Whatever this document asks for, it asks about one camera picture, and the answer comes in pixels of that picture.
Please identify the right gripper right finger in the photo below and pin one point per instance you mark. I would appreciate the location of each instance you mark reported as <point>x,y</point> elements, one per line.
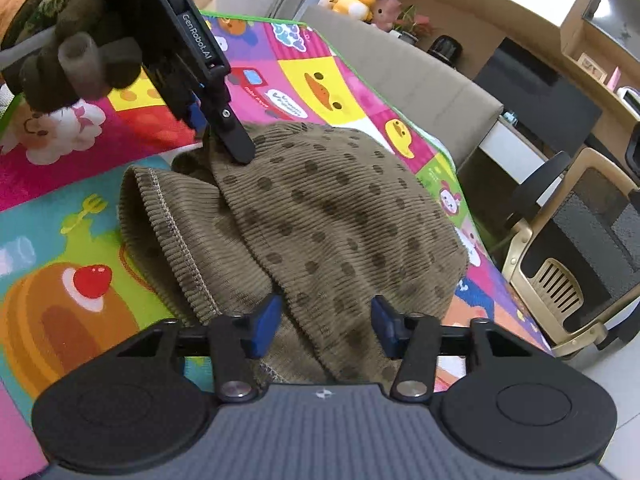
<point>413,341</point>

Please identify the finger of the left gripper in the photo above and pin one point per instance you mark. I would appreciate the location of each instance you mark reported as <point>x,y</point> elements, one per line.
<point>216,107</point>
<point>193,117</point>

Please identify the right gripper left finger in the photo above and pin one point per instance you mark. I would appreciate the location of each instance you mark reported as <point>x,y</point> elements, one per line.
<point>235,340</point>

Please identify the brown polka dot dress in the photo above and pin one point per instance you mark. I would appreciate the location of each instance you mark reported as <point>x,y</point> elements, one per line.
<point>324,217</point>

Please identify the dark gloved left hand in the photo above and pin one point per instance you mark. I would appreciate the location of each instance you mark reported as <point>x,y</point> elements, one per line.
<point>86,57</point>

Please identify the beige mesh office chair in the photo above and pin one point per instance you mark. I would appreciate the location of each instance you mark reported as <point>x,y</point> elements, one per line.
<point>573,256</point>

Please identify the colourful cartoon play mat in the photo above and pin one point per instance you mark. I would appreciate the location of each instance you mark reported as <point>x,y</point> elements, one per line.
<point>68,287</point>

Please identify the yellow duck plush toy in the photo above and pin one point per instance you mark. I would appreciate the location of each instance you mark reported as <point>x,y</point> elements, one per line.
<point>360,10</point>

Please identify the pink plush toy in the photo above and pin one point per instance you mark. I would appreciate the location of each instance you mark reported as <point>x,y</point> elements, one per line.
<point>385,14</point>

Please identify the potted pink flower plant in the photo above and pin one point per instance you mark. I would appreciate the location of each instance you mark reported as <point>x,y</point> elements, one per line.
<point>413,26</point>

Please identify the white desk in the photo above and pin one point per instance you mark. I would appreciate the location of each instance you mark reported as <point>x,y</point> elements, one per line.
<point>511,151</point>

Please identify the black round kettle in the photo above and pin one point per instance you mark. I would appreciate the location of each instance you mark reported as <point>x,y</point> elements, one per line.
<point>446,49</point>

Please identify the black computer monitor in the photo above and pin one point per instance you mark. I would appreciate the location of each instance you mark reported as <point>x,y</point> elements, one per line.
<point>548,105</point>

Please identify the wooden wall shelf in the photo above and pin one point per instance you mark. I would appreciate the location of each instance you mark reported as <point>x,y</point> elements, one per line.
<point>600,42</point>

